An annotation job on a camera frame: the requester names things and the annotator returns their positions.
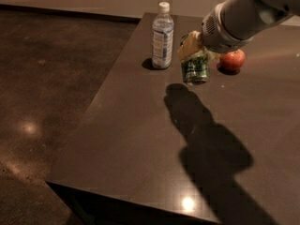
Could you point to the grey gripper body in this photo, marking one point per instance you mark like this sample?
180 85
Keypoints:
215 37

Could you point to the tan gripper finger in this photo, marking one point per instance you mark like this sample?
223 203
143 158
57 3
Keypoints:
213 55
191 45

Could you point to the green soda can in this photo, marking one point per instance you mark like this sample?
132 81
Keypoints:
195 68

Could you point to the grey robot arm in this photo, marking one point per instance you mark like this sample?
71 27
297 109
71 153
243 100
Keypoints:
233 24

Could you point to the red apple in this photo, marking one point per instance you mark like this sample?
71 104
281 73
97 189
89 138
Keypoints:
232 61

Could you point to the clear plastic water bottle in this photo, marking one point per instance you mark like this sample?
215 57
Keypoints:
162 37

